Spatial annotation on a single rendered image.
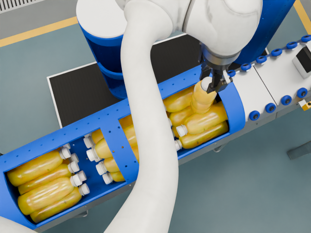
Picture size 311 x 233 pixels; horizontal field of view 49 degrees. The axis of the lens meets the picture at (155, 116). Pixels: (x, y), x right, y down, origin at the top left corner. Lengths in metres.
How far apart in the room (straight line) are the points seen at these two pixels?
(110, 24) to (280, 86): 0.77
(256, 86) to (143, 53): 0.98
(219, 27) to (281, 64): 0.98
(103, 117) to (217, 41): 0.60
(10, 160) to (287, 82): 1.13
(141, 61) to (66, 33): 2.16
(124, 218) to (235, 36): 0.37
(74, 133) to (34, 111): 1.43
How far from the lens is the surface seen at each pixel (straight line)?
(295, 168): 2.50
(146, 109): 0.55
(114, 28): 1.49
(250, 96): 1.51
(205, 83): 1.01
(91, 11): 1.55
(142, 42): 0.63
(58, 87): 2.42
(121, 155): 1.12
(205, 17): 0.66
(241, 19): 0.63
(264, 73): 1.57
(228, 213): 2.36
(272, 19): 1.93
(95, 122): 1.17
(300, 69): 1.60
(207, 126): 1.23
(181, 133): 1.23
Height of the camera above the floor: 2.32
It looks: 75 degrees down
